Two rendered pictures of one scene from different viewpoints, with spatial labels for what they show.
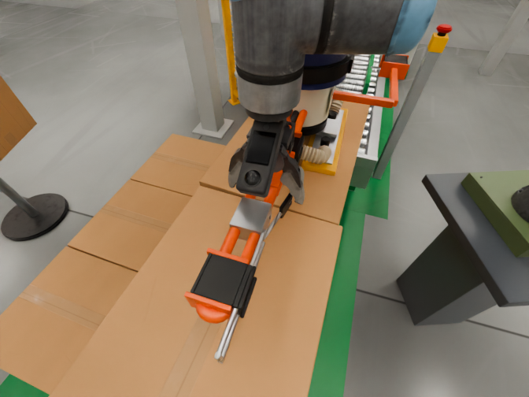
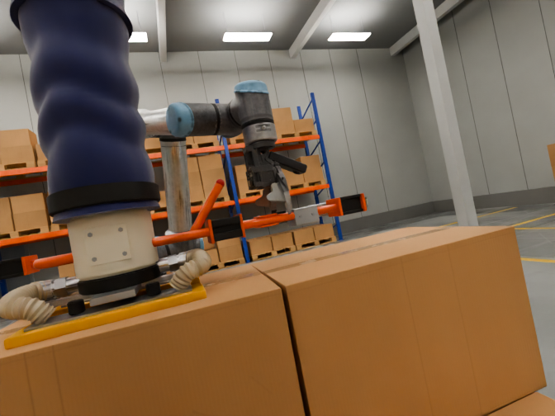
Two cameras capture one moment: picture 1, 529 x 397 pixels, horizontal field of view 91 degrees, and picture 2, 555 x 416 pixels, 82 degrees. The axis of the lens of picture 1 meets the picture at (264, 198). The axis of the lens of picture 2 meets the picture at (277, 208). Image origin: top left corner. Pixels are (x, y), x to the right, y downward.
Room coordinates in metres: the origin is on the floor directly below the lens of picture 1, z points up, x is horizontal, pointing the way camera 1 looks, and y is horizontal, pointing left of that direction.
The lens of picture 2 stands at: (0.85, 0.70, 1.09)
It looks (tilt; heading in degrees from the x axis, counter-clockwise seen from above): 1 degrees up; 234
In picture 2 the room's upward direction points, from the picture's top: 11 degrees counter-clockwise
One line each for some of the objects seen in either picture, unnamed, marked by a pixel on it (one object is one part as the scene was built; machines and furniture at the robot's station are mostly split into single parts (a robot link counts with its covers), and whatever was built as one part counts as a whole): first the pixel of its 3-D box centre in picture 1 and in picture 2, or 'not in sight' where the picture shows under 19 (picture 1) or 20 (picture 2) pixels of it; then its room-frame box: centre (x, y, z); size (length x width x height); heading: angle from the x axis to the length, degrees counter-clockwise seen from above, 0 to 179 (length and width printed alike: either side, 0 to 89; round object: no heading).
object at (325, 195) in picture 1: (292, 178); (151, 388); (0.72, -0.11, 0.75); 0.60 x 0.40 x 0.40; 158
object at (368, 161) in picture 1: (308, 149); not in sight; (1.11, -0.23, 0.58); 0.70 x 0.03 x 0.06; 71
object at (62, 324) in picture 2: not in sight; (117, 304); (0.77, -0.02, 0.97); 0.34 x 0.10 x 0.05; 163
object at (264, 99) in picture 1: (267, 86); (260, 136); (0.36, 0.00, 1.30); 0.10 x 0.09 x 0.05; 73
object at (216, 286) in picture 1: (220, 283); (345, 205); (0.17, 0.07, 1.07); 0.08 x 0.07 x 0.05; 163
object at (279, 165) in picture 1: (269, 132); (263, 167); (0.37, -0.01, 1.22); 0.09 x 0.08 x 0.12; 163
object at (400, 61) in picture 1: (393, 65); (14, 267); (0.95, -0.45, 1.08); 0.09 x 0.08 x 0.05; 73
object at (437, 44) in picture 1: (401, 120); not in sight; (1.49, -0.89, 0.50); 0.07 x 0.07 x 1.00; 71
